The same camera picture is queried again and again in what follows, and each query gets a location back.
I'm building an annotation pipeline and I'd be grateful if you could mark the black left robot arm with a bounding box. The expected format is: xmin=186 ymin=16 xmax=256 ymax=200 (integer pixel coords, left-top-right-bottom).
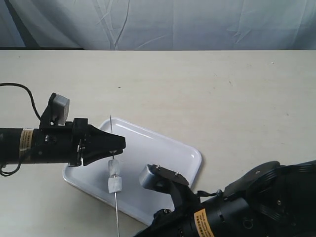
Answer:
xmin=0 ymin=118 xmax=126 ymax=167

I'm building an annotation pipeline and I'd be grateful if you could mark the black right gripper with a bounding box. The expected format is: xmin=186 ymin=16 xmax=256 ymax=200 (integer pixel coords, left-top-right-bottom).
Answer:
xmin=135 ymin=187 xmax=210 ymax=237

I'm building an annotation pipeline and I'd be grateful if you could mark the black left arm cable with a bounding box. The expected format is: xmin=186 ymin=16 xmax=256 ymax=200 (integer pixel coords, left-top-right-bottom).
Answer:
xmin=0 ymin=83 xmax=41 ymax=176

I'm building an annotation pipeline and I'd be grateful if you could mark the white marshmallow bottom piece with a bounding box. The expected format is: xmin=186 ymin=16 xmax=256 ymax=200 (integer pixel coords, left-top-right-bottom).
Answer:
xmin=108 ymin=176 xmax=122 ymax=194

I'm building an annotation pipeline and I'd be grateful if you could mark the white backdrop cloth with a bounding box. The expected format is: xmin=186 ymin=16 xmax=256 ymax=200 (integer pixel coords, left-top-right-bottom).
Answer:
xmin=0 ymin=0 xmax=316 ymax=50

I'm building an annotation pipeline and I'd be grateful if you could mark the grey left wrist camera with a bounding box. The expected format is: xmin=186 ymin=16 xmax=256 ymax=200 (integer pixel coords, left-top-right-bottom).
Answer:
xmin=39 ymin=93 xmax=70 ymax=128

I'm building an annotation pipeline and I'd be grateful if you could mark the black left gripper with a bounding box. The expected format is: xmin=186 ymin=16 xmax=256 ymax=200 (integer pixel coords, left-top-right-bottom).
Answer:
xmin=32 ymin=118 xmax=126 ymax=166

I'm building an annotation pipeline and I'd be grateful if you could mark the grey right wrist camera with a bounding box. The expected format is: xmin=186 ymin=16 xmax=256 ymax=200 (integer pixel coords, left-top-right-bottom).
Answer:
xmin=139 ymin=164 xmax=189 ymax=195

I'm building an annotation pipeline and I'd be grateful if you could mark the white plastic tray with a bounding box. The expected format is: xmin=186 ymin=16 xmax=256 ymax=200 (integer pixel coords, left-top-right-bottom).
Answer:
xmin=63 ymin=118 xmax=202 ymax=225

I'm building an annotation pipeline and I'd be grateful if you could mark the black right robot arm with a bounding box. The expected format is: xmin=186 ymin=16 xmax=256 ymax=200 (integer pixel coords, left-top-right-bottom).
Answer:
xmin=138 ymin=161 xmax=316 ymax=237

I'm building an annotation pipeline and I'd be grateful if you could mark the white marshmallow piece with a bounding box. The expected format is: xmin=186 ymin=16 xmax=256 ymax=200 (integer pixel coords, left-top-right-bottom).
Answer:
xmin=108 ymin=159 xmax=120 ymax=177
xmin=108 ymin=176 xmax=122 ymax=194

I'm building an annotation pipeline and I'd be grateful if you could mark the thin metal skewer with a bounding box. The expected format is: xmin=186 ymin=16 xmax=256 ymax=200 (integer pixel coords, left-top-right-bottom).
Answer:
xmin=110 ymin=115 xmax=120 ymax=237

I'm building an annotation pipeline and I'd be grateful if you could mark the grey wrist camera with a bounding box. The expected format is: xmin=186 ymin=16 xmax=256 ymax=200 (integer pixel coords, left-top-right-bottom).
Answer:
xmin=39 ymin=93 xmax=70 ymax=128
xmin=139 ymin=164 xmax=189 ymax=195

